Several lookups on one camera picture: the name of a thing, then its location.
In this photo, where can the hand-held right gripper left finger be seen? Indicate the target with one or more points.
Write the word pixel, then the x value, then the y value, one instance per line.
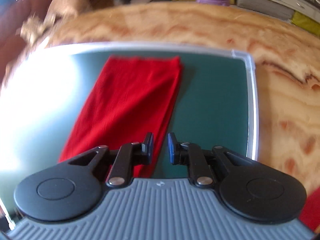
pixel 149 150

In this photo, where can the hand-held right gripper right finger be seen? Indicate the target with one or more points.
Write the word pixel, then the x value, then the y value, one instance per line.
pixel 172 150

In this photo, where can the red knit garment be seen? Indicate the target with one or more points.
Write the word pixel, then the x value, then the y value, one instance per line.
pixel 130 97

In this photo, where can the red cloth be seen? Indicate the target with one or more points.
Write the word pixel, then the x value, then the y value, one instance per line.
pixel 311 210

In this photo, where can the white lace-up shoes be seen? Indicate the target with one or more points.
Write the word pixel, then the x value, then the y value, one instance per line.
pixel 37 28

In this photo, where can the beige quilted cushion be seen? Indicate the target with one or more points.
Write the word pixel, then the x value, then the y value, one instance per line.
pixel 67 2

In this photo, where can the brown leather sofa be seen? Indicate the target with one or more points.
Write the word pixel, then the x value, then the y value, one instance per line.
pixel 17 12

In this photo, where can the green board with silver frame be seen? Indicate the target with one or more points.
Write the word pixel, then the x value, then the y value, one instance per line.
pixel 212 100

